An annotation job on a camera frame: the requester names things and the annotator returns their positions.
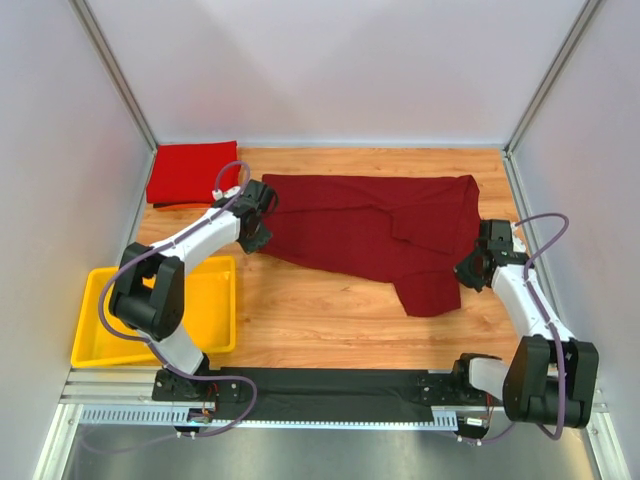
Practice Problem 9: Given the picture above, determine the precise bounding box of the dark red t-shirt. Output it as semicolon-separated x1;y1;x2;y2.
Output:
262;174;480;317

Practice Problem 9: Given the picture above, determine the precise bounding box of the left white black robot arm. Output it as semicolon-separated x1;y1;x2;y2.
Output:
98;180;278;381

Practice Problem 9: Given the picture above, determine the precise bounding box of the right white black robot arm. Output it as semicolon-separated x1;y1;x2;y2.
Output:
453;219;599;440

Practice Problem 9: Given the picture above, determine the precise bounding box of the yellow plastic bin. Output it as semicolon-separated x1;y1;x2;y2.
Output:
70;255;237;370

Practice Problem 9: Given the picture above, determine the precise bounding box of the bright red folded t-shirt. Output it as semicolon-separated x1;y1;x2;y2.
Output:
146;141;240;205

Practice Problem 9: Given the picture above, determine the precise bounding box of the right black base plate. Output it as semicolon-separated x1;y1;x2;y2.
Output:
415;371;503;407

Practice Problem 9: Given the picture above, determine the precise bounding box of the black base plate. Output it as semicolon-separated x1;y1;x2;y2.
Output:
415;371;503;407
151;369;245;403

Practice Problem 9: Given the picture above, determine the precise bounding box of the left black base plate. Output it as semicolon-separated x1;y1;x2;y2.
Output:
151;369;245;403

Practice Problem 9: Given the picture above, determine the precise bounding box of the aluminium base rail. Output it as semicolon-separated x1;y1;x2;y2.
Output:
59;363;609;414

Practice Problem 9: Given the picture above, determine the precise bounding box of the white slotted cable duct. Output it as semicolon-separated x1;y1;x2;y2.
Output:
78;405;458;432

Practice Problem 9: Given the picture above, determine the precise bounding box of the left aluminium frame post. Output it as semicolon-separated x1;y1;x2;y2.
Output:
68;0;159;149

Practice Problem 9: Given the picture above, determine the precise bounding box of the aluminium frame post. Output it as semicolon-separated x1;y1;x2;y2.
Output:
503;0;606;151
68;0;159;149

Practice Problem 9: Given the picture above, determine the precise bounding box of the right aluminium frame post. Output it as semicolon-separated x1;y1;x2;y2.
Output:
503;0;606;151

